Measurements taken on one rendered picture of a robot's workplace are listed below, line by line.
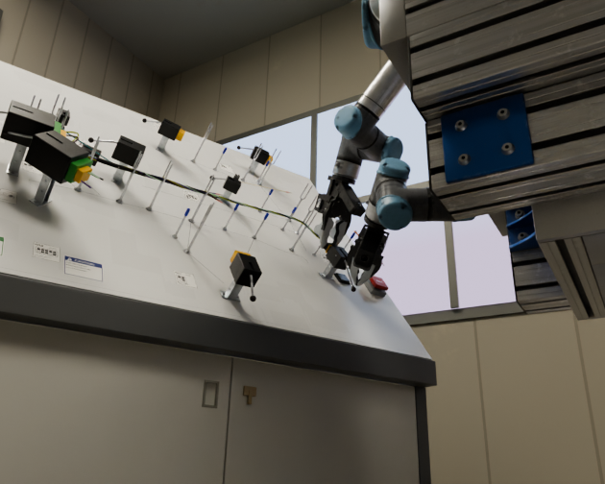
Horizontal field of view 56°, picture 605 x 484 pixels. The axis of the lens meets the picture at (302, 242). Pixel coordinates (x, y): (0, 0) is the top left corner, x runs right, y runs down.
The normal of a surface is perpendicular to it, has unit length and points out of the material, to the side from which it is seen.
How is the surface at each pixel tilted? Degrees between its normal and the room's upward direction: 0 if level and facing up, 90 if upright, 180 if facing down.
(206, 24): 180
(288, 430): 90
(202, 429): 90
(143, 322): 90
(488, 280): 90
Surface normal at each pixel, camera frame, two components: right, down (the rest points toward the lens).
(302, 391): 0.58, -0.31
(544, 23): -0.51, -0.35
